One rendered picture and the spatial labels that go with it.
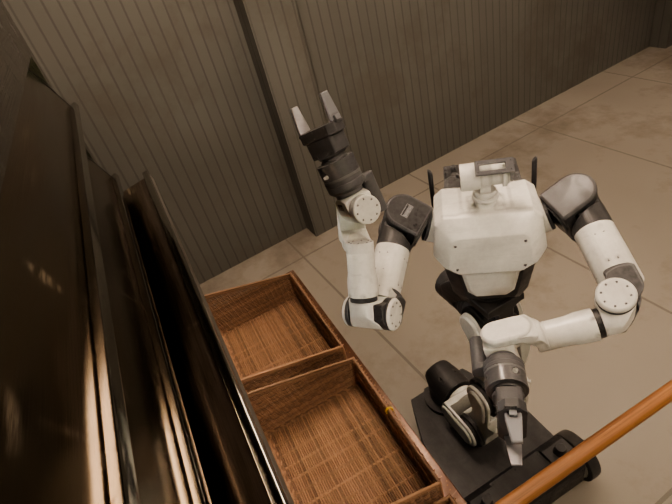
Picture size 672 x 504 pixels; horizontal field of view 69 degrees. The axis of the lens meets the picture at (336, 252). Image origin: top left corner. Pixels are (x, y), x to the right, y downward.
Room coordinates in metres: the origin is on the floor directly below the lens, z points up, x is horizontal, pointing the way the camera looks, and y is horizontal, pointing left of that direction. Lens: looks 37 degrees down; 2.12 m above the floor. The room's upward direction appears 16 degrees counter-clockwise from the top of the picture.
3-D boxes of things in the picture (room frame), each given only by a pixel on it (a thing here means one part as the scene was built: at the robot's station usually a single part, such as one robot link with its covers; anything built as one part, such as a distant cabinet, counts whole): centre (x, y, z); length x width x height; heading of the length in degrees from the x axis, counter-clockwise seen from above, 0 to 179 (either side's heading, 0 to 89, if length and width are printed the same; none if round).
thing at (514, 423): (0.49, -0.23, 1.23); 0.06 x 0.03 x 0.02; 162
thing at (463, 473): (1.08, -0.37, 0.19); 0.64 x 0.52 x 0.33; 17
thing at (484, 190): (0.98, -0.39, 1.46); 0.10 x 0.07 x 0.09; 72
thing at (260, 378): (1.45, 0.38, 0.72); 0.56 x 0.49 x 0.28; 17
